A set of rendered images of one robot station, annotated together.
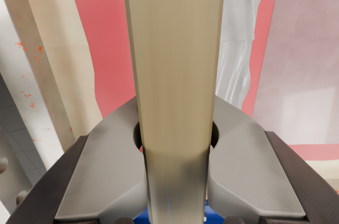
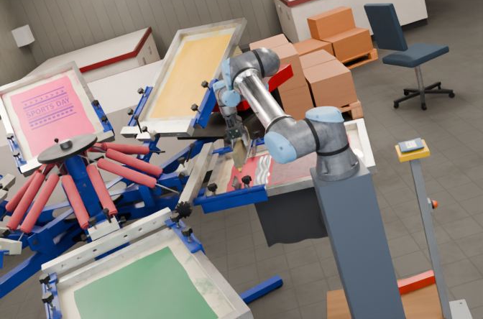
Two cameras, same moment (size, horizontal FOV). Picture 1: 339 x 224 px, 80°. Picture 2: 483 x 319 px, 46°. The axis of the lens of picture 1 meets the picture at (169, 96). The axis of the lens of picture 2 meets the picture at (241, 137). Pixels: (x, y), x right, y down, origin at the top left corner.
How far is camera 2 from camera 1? 278 cm
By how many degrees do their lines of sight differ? 99
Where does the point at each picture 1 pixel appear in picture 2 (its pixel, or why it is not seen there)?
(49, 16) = (224, 176)
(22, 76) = (214, 177)
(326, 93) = (290, 170)
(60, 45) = (223, 179)
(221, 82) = (261, 174)
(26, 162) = not seen: outside the picture
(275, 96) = (277, 174)
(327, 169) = not seen: hidden behind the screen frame
